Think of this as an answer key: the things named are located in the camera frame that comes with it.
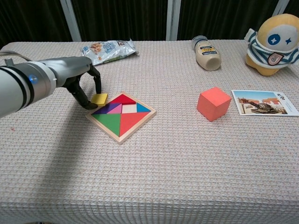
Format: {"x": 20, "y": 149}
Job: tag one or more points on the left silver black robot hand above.
{"x": 70, "y": 66}

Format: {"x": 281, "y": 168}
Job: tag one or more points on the small yellow block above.
{"x": 100, "y": 99}

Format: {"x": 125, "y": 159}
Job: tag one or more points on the wooden tangram puzzle tray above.
{"x": 121, "y": 139}

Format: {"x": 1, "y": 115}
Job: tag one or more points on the silver snack bag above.
{"x": 109, "y": 51}

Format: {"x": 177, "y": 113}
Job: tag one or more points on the purple parallelogram piece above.
{"x": 106, "y": 109}

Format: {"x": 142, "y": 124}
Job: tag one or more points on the black curtain panel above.
{"x": 30, "y": 21}
{"x": 229, "y": 16}
{"x": 294, "y": 5}
{"x": 121, "y": 18}

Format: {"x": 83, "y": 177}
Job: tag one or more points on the red medium triangle piece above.
{"x": 122, "y": 100}

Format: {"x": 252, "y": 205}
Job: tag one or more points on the pink small triangle piece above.
{"x": 117, "y": 110}

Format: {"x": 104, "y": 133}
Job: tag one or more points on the green large triangle piece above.
{"x": 109, "y": 121}

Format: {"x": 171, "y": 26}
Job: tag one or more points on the red large triangle piece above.
{"x": 129, "y": 120}

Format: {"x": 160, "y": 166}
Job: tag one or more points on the blue small triangle piece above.
{"x": 140, "y": 109}

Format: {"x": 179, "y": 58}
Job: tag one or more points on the beige woven tablecloth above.
{"x": 163, "y": 168}

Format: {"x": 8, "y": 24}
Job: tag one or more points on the beige mayonnaise bottle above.
{"x": 208, "y": 54}

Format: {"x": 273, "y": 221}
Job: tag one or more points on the orange cube block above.
{"x": 213, "y": 105}

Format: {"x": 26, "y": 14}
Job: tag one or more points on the photo postcard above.
{"x": 261, "y": 102}

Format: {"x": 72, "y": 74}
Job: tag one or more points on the yellow plush toy striped shirt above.
{"x": 271, "y": 46}

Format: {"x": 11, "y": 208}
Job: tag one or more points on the grey metal post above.
{"x": 71, "y": 21}
{"x": 280, "y": 7}
{"x": 172, "y": 21}

